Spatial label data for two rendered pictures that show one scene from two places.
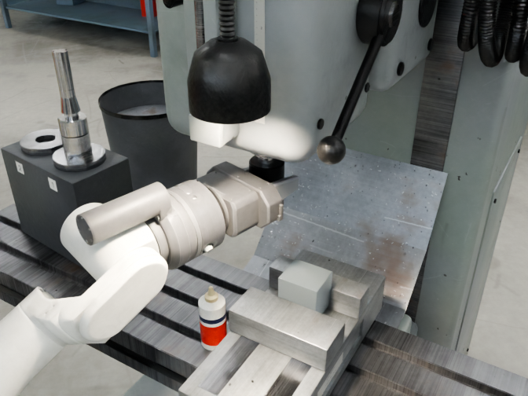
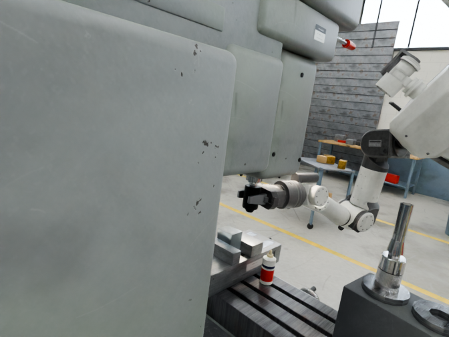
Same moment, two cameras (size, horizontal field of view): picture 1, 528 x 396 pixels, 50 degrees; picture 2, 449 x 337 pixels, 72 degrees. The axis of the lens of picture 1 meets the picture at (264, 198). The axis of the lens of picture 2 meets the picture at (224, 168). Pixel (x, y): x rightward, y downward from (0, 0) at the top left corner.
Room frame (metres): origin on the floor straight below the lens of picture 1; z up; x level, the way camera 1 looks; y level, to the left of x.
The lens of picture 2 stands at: (1.54, 0.09, 1.49)
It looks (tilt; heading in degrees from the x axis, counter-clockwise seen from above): 12 degrees down; 192
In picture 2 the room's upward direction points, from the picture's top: 7 degrees clockwise
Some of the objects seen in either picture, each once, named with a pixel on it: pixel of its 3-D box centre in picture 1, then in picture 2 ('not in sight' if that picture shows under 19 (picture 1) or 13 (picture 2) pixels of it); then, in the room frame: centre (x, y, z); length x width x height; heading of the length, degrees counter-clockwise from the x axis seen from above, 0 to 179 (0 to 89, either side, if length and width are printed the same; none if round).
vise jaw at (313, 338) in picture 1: (285, 326); (239, 241); (0.58, -0.03, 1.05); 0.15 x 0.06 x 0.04; 60
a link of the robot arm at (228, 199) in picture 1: (214, 209); (274, 195); (0.59, 0.06, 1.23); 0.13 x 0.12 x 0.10; 44
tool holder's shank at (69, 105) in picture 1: (65, 84); (400, 230); (0.89, 0.32, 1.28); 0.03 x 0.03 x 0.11
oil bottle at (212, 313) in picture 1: (212, 315); (268, 265); (0.64, 0.08, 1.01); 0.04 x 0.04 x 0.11
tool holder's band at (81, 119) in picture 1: (72, 119); (393, 258); (0.89, 0.32, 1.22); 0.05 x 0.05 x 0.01
